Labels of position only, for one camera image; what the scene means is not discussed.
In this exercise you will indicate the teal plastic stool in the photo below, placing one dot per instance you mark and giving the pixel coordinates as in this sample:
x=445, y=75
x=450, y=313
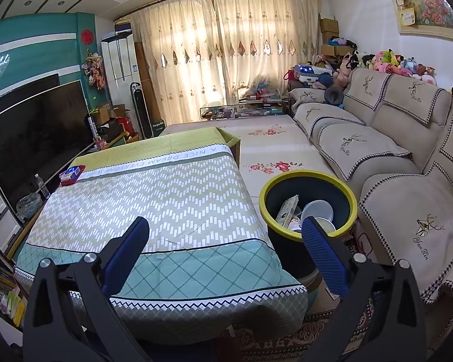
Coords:
x=312, y=292

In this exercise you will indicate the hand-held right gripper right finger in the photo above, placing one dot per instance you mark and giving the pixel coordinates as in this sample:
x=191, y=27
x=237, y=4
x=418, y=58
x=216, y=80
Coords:
x=324, y=256

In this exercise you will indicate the green box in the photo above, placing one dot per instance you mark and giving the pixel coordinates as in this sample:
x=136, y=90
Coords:
x=158, y=128

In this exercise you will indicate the black tower fan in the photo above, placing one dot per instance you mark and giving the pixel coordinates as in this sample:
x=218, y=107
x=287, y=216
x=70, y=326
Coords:
x=140, y=109

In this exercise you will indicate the star patterned bag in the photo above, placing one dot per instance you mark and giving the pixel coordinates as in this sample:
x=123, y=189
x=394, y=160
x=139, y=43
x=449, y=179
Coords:
x=311, y=73

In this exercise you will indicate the bookshelf with books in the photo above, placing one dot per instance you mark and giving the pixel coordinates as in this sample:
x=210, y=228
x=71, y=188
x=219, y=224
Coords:
x=3, y=286

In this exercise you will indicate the pile of plush toys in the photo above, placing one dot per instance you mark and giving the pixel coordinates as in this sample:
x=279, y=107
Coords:
x=389, y=64

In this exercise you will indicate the dark neck pillow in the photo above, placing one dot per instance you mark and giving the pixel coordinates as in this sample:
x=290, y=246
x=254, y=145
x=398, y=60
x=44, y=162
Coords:
x=334, y=95

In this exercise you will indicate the red round wall decoration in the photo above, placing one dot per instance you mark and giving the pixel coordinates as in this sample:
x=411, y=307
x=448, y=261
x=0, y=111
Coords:
x=87, y=36

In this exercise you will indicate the stack of cardboard boxes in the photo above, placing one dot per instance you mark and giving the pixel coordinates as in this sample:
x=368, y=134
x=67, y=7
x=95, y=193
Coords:
x=330, y=30

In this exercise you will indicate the white standing air conditioner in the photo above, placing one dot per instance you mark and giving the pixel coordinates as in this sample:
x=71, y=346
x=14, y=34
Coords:
x=120, y=68

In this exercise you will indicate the white drawer unit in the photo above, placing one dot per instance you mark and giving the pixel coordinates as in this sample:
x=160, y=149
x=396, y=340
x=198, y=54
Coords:
x=0, y=226

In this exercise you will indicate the open cardboard boxes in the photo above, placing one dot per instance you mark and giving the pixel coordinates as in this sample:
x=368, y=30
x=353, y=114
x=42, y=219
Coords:
x=109, y=117

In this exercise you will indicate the clear water bottle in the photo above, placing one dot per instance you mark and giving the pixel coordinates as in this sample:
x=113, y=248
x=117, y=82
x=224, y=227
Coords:
x=42, y=186

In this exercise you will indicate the floral floor mattress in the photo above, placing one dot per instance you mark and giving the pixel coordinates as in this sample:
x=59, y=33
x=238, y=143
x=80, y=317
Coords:
x=271, y=147

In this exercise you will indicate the glass coffee table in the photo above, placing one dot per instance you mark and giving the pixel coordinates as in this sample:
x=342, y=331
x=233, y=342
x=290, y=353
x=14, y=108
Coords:
x=245, y=111

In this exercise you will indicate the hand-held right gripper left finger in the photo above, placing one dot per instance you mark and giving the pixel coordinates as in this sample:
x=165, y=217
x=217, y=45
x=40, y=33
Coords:
x=126, y=256

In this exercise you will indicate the cream patterned curtain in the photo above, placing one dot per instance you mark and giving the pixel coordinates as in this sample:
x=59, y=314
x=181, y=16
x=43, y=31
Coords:
x=268, y=37
x=177, y=52

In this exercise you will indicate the black bin with yellow rim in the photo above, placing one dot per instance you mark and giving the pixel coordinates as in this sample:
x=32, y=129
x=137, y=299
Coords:
x=287, y=249

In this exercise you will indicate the white and blue tub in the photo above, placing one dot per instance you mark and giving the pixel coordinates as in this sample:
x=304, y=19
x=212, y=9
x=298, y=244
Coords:
x=317, y=211

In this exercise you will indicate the large black television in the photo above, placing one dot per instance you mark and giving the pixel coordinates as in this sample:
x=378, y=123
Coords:
x=34, y=139

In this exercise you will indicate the beige sofa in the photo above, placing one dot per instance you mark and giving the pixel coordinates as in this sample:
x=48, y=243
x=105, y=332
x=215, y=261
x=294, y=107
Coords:
x=381, y=158

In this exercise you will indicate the blue and red tissue pack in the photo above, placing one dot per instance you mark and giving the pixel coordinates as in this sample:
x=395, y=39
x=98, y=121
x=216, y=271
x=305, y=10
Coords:
x=72, y=175

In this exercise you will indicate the artificial flower decoration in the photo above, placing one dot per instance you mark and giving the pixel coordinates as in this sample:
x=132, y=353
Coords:
x=94, y=69

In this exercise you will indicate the box on air conditioner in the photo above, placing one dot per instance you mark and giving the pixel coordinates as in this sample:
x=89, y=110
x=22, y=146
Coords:
x=123, y=28

